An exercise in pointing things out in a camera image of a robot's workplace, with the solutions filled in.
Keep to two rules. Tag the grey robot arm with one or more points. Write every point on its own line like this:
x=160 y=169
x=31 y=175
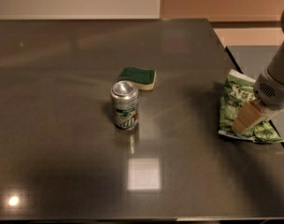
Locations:
x=276 y=67

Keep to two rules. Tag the silver green soda can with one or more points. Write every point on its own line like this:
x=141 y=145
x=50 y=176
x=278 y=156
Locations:
x=124 y=97

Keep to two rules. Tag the green jalapeno chip bag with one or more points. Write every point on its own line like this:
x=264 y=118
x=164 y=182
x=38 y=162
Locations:
x=238 y=89

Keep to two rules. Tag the green yellow sponge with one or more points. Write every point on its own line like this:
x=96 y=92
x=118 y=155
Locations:
x=144 y=79

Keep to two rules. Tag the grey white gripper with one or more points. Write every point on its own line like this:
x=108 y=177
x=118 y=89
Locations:
x=272 y=93

